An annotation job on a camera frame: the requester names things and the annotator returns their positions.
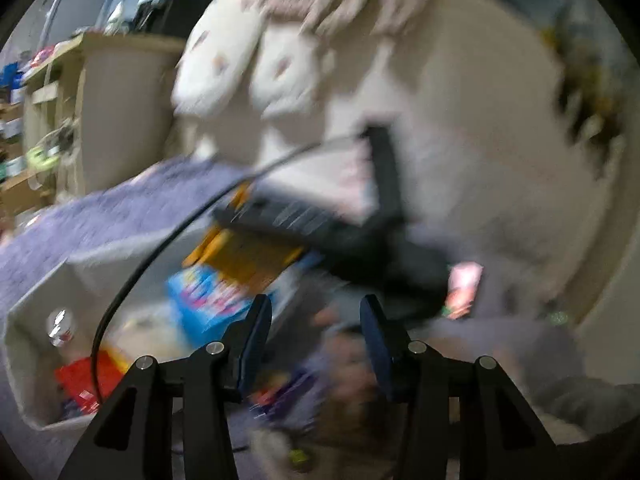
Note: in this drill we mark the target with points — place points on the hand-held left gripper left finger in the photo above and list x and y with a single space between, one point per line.
255 345

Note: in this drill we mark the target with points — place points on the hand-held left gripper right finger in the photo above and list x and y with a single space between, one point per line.
377 350

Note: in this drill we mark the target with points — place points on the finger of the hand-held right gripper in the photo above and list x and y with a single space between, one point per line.
280 217

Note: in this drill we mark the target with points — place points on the orange box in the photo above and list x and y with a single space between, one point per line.
245 260

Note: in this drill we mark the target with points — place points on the blue cartoon print box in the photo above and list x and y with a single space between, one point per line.
215 305

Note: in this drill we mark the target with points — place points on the white storage bin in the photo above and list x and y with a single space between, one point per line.
45 395

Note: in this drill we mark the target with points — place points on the pink snack packet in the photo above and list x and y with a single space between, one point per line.
465 290

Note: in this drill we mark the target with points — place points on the red snack packet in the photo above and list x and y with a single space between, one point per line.
80 380

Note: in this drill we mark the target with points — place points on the beige bedside cabinet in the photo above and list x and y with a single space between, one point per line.
120 110

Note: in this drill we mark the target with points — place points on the clear plastic bottle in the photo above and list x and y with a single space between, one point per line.
61 327

